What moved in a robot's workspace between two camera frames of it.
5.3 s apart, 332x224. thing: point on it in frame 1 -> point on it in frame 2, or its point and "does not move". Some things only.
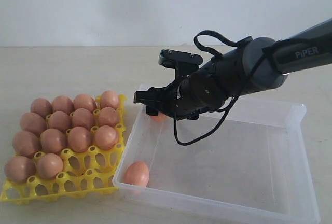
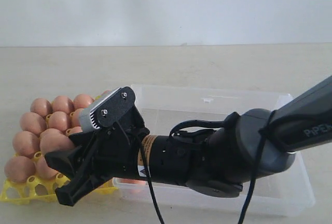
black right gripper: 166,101 -> 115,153
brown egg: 61,103 does not move
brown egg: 41,106 does not move
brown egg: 49,166 does not move
